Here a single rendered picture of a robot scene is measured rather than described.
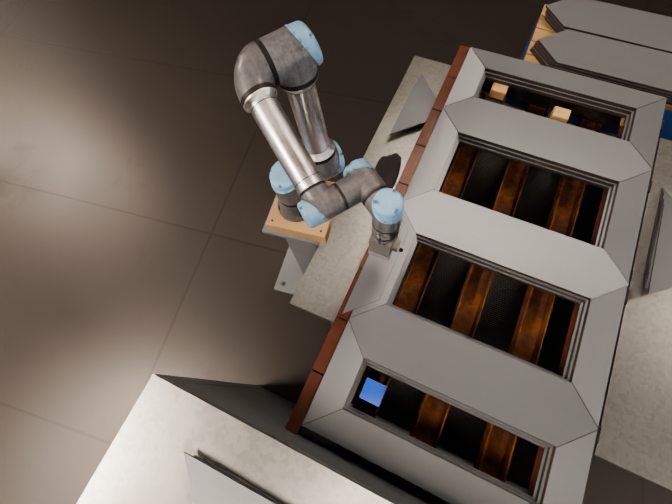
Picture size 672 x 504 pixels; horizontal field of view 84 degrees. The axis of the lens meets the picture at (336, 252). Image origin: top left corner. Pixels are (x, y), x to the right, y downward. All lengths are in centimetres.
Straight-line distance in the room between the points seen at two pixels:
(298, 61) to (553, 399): 114
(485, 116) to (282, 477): 135
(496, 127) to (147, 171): 213
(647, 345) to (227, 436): 128
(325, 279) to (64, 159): 226
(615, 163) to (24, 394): 293
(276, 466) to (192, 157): 213
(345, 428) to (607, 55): 170
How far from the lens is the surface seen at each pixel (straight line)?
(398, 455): 118
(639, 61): 202
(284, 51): 105
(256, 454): 102
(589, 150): 164
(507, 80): 178
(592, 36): 204
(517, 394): 125
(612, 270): 146
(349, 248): 145
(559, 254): 140
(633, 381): 152
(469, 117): 159
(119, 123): 317
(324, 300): 139
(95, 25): 402
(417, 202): 135
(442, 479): 121
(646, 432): 152
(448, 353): 121
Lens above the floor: 203
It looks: 69 degrees down
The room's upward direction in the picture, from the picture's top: 11 degrees counter-clockwise
